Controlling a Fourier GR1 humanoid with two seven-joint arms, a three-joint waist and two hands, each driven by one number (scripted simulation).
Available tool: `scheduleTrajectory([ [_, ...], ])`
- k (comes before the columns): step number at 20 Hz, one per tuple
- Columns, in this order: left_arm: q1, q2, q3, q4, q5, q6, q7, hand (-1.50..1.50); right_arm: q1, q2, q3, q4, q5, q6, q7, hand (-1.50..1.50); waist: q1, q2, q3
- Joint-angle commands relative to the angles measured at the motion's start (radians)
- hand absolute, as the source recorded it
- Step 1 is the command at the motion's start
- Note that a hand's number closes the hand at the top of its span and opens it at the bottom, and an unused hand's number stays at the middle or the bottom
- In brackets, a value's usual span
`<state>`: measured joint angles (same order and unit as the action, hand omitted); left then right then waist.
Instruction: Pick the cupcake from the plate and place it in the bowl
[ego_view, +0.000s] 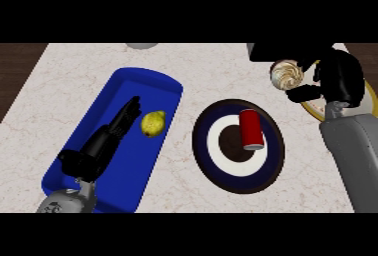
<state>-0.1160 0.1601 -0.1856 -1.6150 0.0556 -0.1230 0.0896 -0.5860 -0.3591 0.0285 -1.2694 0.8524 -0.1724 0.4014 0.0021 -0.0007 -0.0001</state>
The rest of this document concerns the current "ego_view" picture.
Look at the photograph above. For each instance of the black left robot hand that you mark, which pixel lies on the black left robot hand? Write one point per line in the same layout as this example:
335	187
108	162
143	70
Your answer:
101	143

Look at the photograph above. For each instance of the white frosted cupcake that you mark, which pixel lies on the white frosted cupcake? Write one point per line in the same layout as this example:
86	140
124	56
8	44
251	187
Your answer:
285	75

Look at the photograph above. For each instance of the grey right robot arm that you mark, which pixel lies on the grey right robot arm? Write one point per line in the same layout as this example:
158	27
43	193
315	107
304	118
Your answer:
352	156

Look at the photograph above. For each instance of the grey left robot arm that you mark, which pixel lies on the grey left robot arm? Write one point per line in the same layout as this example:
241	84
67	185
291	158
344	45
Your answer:
68	200

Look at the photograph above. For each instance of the navy and white round bowl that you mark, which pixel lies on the navy and white round bowl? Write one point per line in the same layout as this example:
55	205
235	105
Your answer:
238	145

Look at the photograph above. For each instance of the yellow rimmed white plate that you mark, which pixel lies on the yellow rimmed white plate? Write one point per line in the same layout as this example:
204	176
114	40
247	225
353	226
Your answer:
315	108

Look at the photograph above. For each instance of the blue rectangular tray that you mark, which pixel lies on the blue rectangular tray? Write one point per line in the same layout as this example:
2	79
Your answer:
118	140

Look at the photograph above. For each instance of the yellow lemon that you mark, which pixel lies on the yellow lemon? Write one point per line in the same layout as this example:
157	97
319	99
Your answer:
152	123

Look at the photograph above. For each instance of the grey round object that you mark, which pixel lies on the grey round object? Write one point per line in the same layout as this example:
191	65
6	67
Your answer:
142	45

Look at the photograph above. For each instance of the red can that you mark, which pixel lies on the red can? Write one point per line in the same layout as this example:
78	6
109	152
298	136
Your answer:
251	129

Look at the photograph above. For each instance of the black appliance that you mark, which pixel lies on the black appliance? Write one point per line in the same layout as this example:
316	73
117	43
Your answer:
285	51

